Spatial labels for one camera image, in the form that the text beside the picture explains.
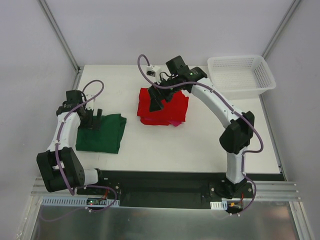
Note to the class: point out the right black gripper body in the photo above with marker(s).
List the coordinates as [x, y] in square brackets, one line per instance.
[161, 92]

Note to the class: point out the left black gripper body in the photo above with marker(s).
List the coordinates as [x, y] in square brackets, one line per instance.
[89, 118]

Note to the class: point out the red t shirt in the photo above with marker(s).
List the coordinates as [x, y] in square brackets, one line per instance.
[175, 110]

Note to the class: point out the pink t shirt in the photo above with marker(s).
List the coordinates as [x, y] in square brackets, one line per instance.
[159, 122]

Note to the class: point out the green t shirt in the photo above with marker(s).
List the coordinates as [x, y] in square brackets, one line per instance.
[107, 139]

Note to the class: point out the white plastic basket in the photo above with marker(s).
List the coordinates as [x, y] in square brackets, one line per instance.
[241, 77]

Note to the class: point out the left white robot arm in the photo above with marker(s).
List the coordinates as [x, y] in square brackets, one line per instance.
[59, 166]

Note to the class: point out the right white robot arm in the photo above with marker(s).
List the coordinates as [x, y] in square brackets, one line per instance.
[237, 124]

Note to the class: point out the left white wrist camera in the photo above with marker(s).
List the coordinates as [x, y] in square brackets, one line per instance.
[90, 106]

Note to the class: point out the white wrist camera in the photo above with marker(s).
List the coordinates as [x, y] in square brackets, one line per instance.
[90, 106]
[154, 71]

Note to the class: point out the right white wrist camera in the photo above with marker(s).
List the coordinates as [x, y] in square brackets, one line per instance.
[154, 71]

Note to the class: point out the left white cable duct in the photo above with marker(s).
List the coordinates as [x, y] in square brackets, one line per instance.
[79, 202]

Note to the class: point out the white cable duct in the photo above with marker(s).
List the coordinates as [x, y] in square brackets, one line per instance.
[79, 202]
[219, 205]

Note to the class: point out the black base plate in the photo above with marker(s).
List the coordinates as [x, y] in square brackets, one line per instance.
[156, 200]

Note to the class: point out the right white cable duct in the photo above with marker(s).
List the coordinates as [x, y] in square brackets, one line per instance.
[219, 205]

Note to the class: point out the aluminium frame rail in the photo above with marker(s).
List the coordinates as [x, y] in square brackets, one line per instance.
[268, 186]

